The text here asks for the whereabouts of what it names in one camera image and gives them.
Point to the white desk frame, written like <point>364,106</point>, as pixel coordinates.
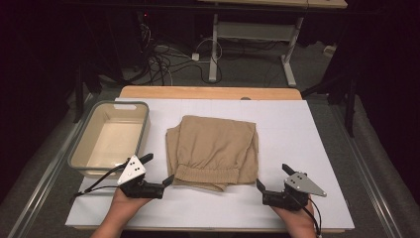
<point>251,31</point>

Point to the person's left hand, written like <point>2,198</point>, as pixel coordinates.
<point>127,205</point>

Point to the person's right hand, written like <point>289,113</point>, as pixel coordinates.
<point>298,218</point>

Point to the metal floor rail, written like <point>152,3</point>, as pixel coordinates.
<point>369,185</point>
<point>43,178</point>

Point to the tan pants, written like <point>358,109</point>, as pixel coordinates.
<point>211,148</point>

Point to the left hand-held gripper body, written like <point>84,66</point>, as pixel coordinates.
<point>132,172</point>

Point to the black stand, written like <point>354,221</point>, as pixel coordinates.
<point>350,105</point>
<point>79,92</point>

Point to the white power adapter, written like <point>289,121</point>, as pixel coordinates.
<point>195,57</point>

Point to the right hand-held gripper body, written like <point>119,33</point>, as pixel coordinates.
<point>298,185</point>

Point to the beige plastic basket grey rim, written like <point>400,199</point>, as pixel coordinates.
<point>112,142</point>

